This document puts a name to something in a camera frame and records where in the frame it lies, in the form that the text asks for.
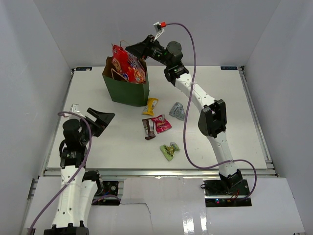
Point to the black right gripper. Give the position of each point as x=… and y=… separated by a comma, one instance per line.
x=143, y=50

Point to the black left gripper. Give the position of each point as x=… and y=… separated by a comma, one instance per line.
x=102, y=119

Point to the large red snack bag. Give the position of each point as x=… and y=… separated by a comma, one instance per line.
x=128, y=66

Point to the brown chocolate bar wrapper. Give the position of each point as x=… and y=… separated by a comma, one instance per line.
x=149, y=128

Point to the green snack packet front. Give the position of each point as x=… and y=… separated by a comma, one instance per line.
x=169, y=151

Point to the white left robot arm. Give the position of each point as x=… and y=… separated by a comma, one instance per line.
x=78, y=185

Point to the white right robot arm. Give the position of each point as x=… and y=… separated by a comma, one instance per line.
x=212, y=121

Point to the green paper bag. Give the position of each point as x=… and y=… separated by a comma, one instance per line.
x=122, y=91

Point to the yellow snack packet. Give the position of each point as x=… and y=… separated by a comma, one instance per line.
x=151, y=103

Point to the pink snack packet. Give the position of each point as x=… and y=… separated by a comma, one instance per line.
x=161, y=123

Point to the grey foil snack packet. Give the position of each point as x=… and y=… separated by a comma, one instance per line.
x=177, y=111

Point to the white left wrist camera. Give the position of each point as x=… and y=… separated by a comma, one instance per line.
x=74, y=112

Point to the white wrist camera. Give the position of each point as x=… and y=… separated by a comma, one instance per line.
x=159, y=27
x=74, y=112

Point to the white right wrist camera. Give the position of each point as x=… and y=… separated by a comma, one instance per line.
x=159, y=27

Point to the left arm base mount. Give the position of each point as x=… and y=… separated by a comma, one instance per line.
x=109, y=188

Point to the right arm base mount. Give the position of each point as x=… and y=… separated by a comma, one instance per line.
x=217, y=195

